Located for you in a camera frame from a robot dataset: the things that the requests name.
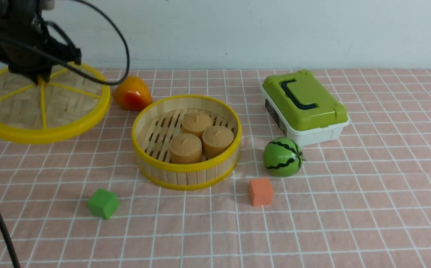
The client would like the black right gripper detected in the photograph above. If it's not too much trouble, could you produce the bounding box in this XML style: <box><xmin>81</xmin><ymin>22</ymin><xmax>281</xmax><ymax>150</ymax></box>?
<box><xmin>0</xmin><ymin>0</ymin><xmax>81</xmax><ymax>84</ymax></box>

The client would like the yellow bamboo steamer lid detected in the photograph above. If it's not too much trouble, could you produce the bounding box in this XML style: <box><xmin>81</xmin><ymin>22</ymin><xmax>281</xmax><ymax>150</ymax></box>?
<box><xmin>0</xmin><ymin>67</ymin><xmax>111</xmax><ymax>144</ymax></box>

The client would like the yellow bamboo steamer basket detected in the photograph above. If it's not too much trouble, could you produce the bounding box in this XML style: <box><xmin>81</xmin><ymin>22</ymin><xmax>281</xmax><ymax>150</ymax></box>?
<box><xmin>132</xmin><ymin>95</ymin><xmax>241</xmax><ymax>191</ymax></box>

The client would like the orange yellow toy mango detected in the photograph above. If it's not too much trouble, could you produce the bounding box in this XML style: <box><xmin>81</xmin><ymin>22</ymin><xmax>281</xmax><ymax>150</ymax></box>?
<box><xmin>113</xmin><ymin>75</ymin><xmax>153</xmax><ymax>111</ymax></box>

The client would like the green foam cube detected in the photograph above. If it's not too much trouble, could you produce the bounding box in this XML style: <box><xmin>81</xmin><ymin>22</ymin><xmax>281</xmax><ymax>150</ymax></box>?
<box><xmin>87</xmin><ymin>188</ymin><xmax>119</xmax><ymax>220</ymax></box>

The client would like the back brown steamed bun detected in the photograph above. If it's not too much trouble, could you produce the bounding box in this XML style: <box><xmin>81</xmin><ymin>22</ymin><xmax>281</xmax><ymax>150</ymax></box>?
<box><xmin>181</xmin><ymin>112</ymin><xmax>212</xmax><ymax>139</ymax></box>

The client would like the brown steamed bun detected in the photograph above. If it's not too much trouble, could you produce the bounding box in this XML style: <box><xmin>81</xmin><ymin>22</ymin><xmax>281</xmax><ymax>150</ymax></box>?
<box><xmin>181</xmin><ymin>112</ymin><xmax>212</xmax><ymax>139</ymax></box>
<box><xmin>202</xmin><ymin>126</ymin><xmax>234</xmax><ymax>159</ymax></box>
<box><xmin>169</xmin><ymin>133</ymin><xmax>202</xmax><ymax>164</ymax></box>

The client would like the front brown steamed bun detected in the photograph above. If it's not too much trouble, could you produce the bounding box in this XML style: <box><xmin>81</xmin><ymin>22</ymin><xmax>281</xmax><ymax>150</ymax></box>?
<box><xmin>169</xmin><ymin>133</ymin><xmax>202</xmax><ymax>164</ymax></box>

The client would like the right brown steamed bun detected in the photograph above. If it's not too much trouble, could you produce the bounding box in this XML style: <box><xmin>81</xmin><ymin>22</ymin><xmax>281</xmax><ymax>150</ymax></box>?
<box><xmin>202</xmin><ymin>126</ymin><xmax>234</xmax><ymax>159</ymax></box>

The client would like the orange foam cube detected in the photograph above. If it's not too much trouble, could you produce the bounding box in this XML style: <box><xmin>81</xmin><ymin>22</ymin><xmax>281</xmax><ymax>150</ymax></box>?
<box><xmin>249</xmin><ymin>178</ymin><xmax>274</xmax><ymax>207</ymax></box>

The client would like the green toy watermelon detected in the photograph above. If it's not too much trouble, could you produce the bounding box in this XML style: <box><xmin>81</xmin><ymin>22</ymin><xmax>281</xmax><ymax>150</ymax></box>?
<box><xmin>263</xmin><ymin>137</ymin><xmax>305</xmax><ymax>178</ymax></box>

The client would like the green and white lunch box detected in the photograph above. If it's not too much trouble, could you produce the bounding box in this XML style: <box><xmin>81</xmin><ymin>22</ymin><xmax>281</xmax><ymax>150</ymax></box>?
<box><xmin>261</xmin><ymin>70</ymin><xmax>350</xmax><ymax>147</ymax></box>

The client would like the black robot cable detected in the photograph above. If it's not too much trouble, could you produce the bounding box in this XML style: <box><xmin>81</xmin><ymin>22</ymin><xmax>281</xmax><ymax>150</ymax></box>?
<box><xmin>0</xmin><ymin>0</ymin><xmax>131</xmax><ymax>86</ymax></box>

